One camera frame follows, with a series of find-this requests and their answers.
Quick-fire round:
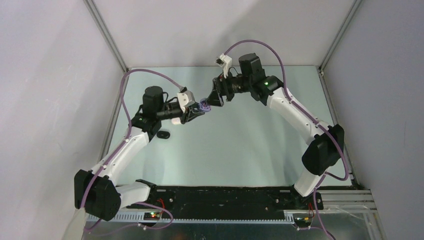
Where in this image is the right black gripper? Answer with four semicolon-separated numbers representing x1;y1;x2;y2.
205;68;253;107

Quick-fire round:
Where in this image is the purple earbud charging case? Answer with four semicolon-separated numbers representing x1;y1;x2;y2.
198;100;212;113

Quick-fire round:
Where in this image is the black earbud charging case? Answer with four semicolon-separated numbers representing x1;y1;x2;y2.
156;130;171;140

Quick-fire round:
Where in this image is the white earbud charging case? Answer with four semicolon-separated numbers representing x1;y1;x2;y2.
171;117;182;125

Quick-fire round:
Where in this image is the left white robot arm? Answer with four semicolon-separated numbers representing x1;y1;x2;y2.
74;86;211;221

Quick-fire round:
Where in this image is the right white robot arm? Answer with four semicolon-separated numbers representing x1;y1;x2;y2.
206;53;345;209

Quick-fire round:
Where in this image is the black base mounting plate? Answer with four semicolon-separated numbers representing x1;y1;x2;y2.
146;186;324;219

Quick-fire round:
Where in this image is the left controller circuit board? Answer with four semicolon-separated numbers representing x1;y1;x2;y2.
143;212;161;221

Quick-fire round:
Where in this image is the controller circuit board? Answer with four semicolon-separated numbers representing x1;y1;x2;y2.
143;212;161;221
293;217;313;229

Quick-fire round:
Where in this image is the right controller circuit board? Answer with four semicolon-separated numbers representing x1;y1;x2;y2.
293;217;313;229

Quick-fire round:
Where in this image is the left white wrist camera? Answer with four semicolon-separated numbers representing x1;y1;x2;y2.
176;87;195;113

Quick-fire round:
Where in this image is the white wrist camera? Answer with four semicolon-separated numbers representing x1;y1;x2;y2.
215;53;233;79
176;87;195;113

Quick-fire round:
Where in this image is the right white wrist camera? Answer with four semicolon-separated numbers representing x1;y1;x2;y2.
215;53;233;79

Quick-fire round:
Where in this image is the grey slotted cable duct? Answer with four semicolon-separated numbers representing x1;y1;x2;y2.
86;211;296;225

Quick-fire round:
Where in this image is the left aluminium frame post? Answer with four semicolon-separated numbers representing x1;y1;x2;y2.
83;0;129;73

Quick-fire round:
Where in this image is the aluminium frame post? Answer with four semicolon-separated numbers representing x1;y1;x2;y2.
318;0;364;72
83;0;129;73

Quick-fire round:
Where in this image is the right aluminium frame post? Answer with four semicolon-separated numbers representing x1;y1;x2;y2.
318;0;364;72

